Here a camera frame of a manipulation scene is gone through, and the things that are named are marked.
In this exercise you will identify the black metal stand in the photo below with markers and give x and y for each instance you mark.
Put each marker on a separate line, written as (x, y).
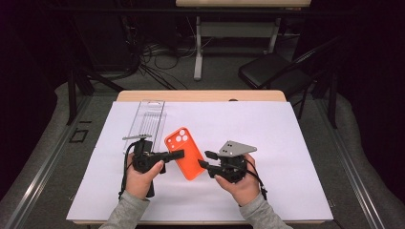
(71, 95)

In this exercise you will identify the metal floor rail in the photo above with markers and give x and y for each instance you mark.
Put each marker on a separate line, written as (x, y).
(41, 171)
(350, 168)

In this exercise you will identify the person's left hand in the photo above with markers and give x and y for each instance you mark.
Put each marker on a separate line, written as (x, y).
(138, 184)

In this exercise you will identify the person's right hand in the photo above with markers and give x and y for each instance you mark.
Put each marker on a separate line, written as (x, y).
(245, 191)

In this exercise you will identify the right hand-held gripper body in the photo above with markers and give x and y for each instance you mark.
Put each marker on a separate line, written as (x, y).
(234, 168)

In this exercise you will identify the black horizontal bar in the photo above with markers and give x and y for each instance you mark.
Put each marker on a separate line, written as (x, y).
(159, 11)

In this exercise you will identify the black folding chair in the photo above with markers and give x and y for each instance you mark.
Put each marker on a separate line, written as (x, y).
(270, 71)

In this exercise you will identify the white table cover sheet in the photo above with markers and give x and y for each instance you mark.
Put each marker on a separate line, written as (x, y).
(242, 127)

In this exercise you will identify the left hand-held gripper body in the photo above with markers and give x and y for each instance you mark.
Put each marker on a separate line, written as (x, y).
(143, 159)

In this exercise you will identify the orange phone case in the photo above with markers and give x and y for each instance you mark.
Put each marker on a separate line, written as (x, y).
(187, 154)

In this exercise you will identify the clear plastic storage bin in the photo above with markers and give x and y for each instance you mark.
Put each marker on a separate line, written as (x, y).
(149, 119)

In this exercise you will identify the white metal desk frame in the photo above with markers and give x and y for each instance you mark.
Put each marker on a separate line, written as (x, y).
(198, 54)

